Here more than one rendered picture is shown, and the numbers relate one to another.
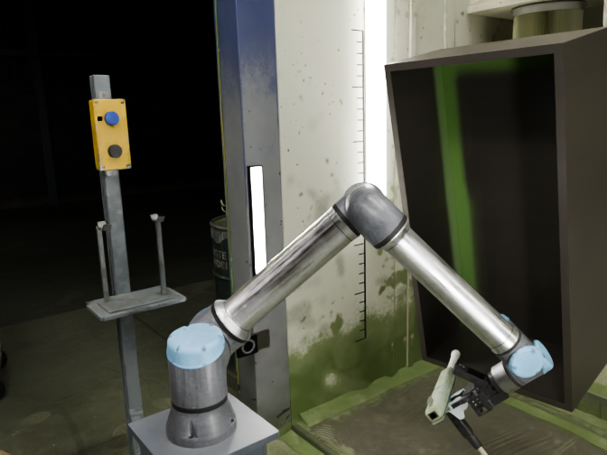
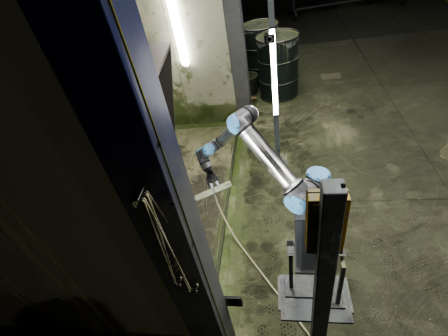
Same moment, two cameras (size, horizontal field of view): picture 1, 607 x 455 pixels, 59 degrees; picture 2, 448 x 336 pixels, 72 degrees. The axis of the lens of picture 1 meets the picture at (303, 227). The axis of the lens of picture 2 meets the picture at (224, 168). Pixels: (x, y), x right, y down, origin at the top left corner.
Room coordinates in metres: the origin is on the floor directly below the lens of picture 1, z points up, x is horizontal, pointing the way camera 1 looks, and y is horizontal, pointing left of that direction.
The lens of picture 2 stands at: (2.66, 1.00, 2.21)
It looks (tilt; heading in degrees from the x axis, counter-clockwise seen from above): 39 degrees down; 230
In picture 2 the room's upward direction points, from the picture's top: 11 degrees counter-clockwise
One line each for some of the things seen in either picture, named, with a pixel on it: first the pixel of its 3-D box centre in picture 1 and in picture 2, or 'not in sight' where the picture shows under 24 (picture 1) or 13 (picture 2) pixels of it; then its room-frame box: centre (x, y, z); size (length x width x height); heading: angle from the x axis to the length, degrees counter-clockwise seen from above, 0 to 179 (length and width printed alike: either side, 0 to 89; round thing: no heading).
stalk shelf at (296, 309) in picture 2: (135, 301); (313, 297); (2.00, 0.66, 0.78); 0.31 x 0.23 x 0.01; 127
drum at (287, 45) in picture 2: not in sight; (278, 67); (-0.77, -1.55, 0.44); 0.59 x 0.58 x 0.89; 52
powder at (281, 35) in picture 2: not in sight; (277, 36); (-0.77, -1.55, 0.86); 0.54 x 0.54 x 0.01
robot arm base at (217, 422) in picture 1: (200, 411); not in sight; (1.34, 0.30, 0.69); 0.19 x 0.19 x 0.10
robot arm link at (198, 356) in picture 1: (198, 362); (317, 182); (1.35, 0.30, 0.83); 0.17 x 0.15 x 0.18; 178
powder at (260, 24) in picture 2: not in sight; (259, 25); (-1.10, -2.11, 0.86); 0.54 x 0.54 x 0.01
